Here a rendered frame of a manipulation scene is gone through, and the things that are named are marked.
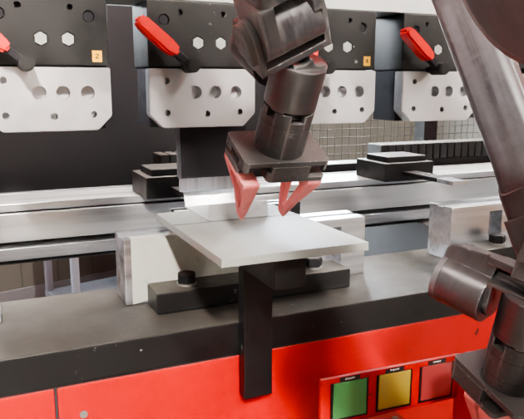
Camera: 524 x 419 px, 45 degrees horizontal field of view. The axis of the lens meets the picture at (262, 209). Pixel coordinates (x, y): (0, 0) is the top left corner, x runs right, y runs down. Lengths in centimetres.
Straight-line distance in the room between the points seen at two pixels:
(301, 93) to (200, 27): 27
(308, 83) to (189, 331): 35
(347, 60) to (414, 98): 14
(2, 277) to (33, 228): 246
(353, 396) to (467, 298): 20
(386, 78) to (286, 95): 44
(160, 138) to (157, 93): 57
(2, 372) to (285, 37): 48
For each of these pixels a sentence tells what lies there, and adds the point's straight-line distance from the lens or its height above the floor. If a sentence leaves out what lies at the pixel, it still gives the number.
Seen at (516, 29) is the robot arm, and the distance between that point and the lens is 27.
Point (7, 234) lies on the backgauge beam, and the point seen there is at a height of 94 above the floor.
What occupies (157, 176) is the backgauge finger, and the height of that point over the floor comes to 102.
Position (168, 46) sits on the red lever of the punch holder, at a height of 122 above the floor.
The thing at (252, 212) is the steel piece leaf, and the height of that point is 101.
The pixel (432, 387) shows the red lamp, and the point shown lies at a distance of 86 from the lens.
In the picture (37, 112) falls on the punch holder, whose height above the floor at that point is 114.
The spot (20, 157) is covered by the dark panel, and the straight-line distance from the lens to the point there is 138.
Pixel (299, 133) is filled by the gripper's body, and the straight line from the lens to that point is 67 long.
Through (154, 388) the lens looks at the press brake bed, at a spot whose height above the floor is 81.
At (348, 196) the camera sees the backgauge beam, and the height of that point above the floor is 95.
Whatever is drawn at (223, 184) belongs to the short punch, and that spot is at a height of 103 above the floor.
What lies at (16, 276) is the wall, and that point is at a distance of 361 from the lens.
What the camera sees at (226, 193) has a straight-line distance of 96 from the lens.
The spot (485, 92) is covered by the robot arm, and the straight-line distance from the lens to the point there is 71.
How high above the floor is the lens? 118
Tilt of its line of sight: 11 degrees down
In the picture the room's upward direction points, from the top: straight up
